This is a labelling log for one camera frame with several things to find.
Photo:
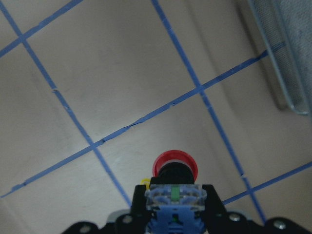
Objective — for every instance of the red emergency stop button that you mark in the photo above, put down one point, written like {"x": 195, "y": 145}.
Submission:
{"x": 173, "y": 198}

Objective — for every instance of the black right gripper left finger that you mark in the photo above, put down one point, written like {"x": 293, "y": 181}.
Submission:
{"x": 134, "y": 221}

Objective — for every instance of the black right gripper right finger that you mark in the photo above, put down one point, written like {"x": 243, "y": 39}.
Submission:
{"x": 218, "y": 220}

